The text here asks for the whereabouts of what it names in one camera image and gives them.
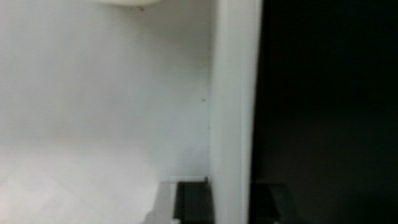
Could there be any white square tabletop part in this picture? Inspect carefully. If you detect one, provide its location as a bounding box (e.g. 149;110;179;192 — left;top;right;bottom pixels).
0;0;263;224

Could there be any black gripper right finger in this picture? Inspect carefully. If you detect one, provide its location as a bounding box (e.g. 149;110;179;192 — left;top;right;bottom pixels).
252;183;296;224

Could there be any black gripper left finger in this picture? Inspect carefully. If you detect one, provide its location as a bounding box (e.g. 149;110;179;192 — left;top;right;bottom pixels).
172;181;213;224

